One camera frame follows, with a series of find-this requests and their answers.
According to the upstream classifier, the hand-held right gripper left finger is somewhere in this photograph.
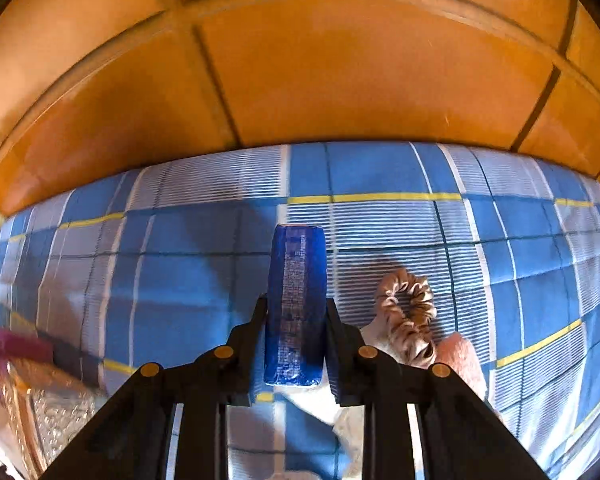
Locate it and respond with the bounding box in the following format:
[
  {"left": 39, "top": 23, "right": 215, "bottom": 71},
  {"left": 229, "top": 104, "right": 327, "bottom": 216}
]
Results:
[{"left": 40, "top": 296, "right": 269, "bottom": 480}]

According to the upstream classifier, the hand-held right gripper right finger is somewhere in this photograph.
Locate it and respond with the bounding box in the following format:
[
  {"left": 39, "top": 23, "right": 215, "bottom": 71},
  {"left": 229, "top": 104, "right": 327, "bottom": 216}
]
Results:
[{"left": 325, "top": 299, "right": 551, "bottom": 480}]

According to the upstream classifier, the blue tissue pack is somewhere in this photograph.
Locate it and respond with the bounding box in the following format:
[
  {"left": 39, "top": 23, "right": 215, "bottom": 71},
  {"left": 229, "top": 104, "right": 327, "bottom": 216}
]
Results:
[{"left": 263, "top": 223, "right": 327, "bottom": 389}]

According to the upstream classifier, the cream cloth pouch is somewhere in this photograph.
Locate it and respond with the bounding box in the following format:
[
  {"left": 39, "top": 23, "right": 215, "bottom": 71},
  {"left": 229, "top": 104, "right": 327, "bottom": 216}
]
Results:
[{"left": 280, "top": 324, "right": 396, "bottom": 480}]

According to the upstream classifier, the brown scrunchie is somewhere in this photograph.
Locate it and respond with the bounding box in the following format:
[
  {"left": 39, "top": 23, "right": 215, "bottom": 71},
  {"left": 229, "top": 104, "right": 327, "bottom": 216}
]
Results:
[{"left": 374, "top": 268, "right": 437, "bottom": 367}]

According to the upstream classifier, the pink towel navy band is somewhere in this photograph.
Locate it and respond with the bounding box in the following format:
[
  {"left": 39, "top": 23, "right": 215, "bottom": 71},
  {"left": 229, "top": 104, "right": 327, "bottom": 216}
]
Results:
[{"left": 434, "top": 332, "right": 487, "bottom": 402}]

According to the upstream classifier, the embossed metallic tissue box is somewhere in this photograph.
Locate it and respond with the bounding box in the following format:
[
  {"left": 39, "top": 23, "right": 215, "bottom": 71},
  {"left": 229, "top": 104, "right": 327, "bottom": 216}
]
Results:
[{"left": 0, "top": 359, "right": 112, "bottom": 480}]

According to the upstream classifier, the purple paper carton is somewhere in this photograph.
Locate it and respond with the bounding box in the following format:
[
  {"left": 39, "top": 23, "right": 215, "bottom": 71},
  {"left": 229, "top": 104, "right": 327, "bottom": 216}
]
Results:
[{"left": 0, "top": 322, "right": 57, "bottom": 402}]

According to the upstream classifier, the wooden wardrobe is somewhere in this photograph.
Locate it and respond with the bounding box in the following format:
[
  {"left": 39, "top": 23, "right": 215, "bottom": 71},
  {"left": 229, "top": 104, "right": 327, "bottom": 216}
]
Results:
[{"left": 0, "top": 0, "right": 600, "bottom": 218}]

